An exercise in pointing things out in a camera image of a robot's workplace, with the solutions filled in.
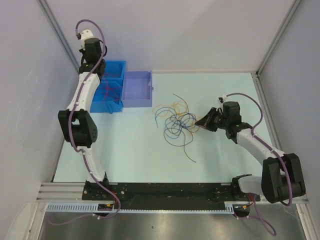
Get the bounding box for rear blue plastic bin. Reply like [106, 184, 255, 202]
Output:
[101, 60, 126, 85]

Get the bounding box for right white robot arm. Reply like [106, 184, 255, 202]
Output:
[195, 101, 306, 204]

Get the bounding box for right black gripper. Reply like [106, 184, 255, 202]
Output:
[195, 107, 229, 132]

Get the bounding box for grey slotted cable duct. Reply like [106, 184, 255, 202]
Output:
[46, 202, 249, 214]

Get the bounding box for yellow cable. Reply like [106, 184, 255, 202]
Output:
[152, 100, 201, 137]

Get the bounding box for blue plastic bin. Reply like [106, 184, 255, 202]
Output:
[90, 81, 123, 114]
[101, 60, 126, 85]

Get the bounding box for dark red cable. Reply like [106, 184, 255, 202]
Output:
[99, 74, 118, 103]

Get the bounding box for light blue cable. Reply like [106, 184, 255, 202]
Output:
[154, 107, 198, 140]

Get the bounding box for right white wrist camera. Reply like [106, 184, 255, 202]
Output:
[218, 95, 228, 103]

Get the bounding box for front blue plastic bin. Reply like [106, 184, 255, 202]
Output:
[90, 81, 123, 114]

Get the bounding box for lavender plastic tray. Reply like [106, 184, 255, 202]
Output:
[121, 71, 154, 108]

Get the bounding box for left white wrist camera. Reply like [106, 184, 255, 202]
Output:
[76, 28, 94, 50]

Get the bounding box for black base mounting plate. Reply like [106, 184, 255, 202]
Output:
[81, 181, 261, 211]

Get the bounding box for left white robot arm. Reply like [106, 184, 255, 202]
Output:
[58, 37, 111, 200]

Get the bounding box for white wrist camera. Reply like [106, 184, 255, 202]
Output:
[218, 95, 228, 103]
[76, 28, 94, 50]

